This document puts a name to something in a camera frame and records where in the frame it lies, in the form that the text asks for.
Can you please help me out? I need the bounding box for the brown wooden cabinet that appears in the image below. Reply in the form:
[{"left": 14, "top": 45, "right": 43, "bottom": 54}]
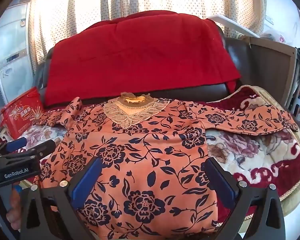
[{"left": 249, "top": 37, "right": 300, "bottom": 121}]

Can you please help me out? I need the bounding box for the person's left hand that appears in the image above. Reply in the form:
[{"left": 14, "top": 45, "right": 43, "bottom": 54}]
[{"left": 6, "top": 188, "right": 21, "bottom": 230}]

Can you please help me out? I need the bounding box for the black leather sofa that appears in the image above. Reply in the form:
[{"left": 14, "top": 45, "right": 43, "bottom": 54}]
[{"left": 33, "top": 35, "right": 251, "bottom": 108}]

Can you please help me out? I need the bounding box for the floral plush blanket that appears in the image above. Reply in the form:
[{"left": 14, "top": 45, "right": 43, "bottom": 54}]
[{"left": 18, "top": 85, "right": 300, "bottom": 216}]

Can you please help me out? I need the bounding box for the dotted beige curtain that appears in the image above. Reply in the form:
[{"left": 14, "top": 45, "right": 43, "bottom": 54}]
[{"left": 29, "top": 0, "right": 267, "bottom": 68}]

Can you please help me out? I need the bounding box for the red egg roll box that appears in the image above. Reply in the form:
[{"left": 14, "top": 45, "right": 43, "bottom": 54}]
[{"left": 0, "top": 87, "right": 43, "bottom": 139}]

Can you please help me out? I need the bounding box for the red fleece blanket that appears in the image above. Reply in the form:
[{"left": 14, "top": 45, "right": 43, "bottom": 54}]
[{"left": 44, "top": 10, "right": 240, "bottom": 107}]

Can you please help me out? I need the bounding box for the orange floral blouse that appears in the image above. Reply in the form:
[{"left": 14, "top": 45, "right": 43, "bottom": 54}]
[{"left": 34, "top": 97, "right": 297, "bottom": 239}]

